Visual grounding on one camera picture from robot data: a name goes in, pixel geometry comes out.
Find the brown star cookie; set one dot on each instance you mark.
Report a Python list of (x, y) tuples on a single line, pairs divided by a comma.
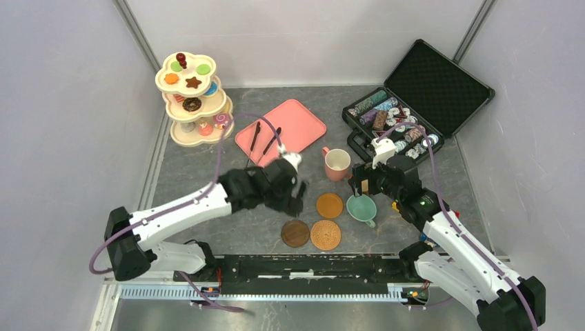
[(193, 82)]

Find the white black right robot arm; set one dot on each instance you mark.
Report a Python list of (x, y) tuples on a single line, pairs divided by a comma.
[(497, 296)]

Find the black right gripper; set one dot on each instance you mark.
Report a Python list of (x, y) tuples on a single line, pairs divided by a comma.
[(364, 171)]

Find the pink swirl cake toy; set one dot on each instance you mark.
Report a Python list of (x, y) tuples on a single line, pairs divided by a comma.
[(221, 121)]

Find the cream three-tier dessert stand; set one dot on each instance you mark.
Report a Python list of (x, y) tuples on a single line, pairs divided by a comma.
[(219, 103)]

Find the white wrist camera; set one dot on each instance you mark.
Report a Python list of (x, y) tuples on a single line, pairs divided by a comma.
[(383, 150), (293, 158)]

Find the chocolate donut toy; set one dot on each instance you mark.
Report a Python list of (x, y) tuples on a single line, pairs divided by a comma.
[(192, 104)]

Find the small pink cupcake toy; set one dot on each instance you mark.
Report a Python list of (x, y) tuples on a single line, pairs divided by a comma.
[(205, 129)]

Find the woven tan round coaster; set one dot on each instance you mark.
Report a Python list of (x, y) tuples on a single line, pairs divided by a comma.
[(325, 235)]

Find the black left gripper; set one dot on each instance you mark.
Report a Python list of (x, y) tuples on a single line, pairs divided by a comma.
[(290, 204)]

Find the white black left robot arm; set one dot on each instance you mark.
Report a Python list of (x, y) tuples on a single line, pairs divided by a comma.
[(137, 242)]

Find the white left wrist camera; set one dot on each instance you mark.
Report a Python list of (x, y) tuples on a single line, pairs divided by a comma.
[(293, 158)]

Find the orange flower cookie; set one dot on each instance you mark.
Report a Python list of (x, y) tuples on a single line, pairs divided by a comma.
[(171, 78)]

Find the pink slice cake toy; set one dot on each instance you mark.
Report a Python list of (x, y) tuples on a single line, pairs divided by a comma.
[(179, 98)]

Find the blue donut toy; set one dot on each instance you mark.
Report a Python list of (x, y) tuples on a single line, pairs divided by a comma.
[(212, 90)]

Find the black poker chip case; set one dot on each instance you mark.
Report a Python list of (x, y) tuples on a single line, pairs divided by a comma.
[(427, 86)]

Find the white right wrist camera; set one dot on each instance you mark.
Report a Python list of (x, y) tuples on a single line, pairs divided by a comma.
[(383, 150)]

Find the dark brown round coaster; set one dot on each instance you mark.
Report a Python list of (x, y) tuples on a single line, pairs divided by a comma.
[(295, 233)]

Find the green round cookie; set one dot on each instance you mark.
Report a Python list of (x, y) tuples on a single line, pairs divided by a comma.
[(203, 69), (176, 66)]

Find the white cupcake toy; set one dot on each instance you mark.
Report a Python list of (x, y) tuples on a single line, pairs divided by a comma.
[(187, 126)]

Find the orange round coaster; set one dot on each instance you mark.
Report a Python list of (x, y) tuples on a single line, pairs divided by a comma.
[(329, 205)]

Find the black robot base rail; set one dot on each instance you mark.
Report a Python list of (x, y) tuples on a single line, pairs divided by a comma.
[(311, 277)]

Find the pink mug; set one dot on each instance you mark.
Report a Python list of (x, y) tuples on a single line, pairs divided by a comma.
[(337, 163)]

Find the teal green cup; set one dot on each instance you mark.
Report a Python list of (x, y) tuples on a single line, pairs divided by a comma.
[(362, 209)]

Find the pink serving tray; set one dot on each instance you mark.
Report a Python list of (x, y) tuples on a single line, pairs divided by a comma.
[(299, 129)]

